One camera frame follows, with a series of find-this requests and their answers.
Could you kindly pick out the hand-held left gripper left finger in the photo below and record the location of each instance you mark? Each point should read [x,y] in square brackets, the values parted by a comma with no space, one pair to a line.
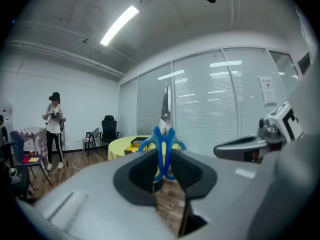
[82,209]

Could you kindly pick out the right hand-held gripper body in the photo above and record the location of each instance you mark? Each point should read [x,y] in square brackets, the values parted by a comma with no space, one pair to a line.
[282,124]

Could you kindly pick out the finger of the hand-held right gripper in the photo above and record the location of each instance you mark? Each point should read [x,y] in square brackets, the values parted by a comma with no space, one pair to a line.
[235,147]

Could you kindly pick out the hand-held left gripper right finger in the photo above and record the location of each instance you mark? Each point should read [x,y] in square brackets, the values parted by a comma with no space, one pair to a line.
[225,196]

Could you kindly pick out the black box with lid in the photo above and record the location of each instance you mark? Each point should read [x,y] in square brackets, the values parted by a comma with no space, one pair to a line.
[136,146]

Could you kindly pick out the paper notice on glass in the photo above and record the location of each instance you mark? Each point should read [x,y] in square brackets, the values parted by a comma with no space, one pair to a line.
[268,91]

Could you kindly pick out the round yellow table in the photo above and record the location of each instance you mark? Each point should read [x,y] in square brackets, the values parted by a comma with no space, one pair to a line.
[117,147]

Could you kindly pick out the red cloth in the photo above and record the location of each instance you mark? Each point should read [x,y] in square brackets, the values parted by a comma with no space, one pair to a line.
[25,159]

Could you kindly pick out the black office chair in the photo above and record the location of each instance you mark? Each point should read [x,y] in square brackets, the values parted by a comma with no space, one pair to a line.
[109,129]

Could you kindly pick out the checkered tablecloth table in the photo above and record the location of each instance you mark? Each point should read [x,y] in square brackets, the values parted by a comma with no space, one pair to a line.
[32,134]

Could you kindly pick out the blue chair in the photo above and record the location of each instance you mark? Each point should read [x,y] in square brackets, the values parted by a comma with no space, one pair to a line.
[18,144]

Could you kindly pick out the white water dispenser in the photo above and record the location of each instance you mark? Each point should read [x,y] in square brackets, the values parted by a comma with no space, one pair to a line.
[7,116]

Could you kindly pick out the white ceiling conduit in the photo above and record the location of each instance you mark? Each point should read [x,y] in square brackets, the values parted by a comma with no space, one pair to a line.
[62,55]

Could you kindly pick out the long ceiling light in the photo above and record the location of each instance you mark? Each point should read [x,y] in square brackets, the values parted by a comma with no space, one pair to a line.
[119,25]

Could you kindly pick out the grey chair with black frame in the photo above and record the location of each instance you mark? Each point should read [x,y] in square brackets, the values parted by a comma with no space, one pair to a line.
[92,136]

